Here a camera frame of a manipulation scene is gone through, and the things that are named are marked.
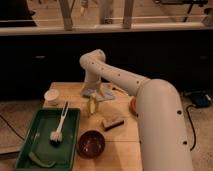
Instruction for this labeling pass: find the wooden spoon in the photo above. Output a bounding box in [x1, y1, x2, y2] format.
[112, 86, 128, 95]

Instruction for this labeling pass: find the clear plastic cup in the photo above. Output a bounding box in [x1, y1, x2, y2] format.
[87, 98, 99, 115]

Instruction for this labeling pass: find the white dish brush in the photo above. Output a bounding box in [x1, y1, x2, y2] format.
[50, 102, 69, 147]

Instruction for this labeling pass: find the dark red bowl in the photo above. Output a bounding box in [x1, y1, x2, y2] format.
[77, 130, 105, 159]

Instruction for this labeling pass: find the green pepper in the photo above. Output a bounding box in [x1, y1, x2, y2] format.
[28, 152, 55, 168]

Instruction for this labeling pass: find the orange bowl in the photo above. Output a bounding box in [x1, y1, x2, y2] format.
[129, 97, 138, 116]

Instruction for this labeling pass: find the white paper cup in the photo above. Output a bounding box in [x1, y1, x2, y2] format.
[44, 89, 60, 106]

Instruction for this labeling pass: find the green plastic tray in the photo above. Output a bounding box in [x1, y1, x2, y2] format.
[13, 107, 82, 171]

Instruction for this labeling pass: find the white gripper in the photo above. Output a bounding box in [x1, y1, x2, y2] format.
[83, 74, 101, 90]

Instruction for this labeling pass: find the blue cloth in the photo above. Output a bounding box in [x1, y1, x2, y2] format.
[81, 88, 115, 102]

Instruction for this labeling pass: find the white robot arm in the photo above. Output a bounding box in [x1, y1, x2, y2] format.
[80, 49, 194, 171]

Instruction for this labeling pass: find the dark blue object on floor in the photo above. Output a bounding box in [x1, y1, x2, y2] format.
[189, 92, 212, 108]

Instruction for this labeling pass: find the yellow banana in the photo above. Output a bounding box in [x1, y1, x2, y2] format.
[88, 93, 98, 114]

